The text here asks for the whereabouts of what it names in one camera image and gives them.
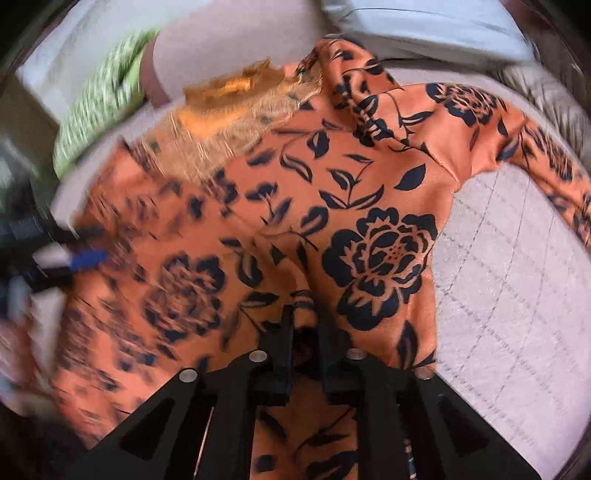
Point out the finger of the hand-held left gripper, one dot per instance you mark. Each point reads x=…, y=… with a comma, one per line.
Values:
x=81, y=232
x=87, y=261

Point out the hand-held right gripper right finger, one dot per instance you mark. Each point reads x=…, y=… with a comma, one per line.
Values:
x=334, y=369

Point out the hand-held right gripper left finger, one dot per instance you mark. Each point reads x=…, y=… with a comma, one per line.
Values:
x=280, y=362

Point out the orange black floral garment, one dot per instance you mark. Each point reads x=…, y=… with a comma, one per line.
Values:
x=323, y=184

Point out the wooden cabinet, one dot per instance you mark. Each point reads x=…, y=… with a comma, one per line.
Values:
x=27, y=110

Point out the green patterned cloth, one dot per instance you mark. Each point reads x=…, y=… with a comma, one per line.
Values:
x=106, y=101

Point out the pink quilted bed mat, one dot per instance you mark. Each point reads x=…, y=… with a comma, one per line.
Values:
x=508, y=300

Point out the pink bolster cushion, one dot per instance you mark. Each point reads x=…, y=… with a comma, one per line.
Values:
x=221, y=50

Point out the pale blue pillow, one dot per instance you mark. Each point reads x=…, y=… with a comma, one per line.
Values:
x=415, y=27

